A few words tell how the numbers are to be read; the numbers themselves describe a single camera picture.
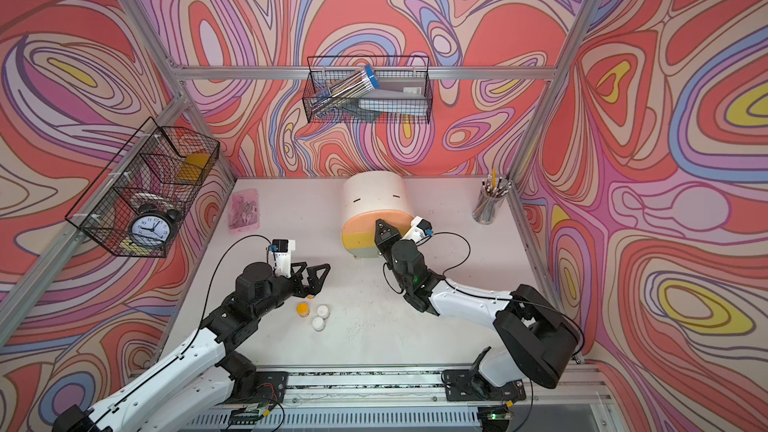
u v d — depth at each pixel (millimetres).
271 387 732
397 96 884
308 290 690
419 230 741
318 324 819
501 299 480
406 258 609
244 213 1076
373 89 803
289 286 688
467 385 734
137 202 703
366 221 798
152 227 677
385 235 733
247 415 720
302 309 844
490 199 962
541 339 431
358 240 856
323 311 835
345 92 785
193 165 781
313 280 690
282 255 688
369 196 822
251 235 673
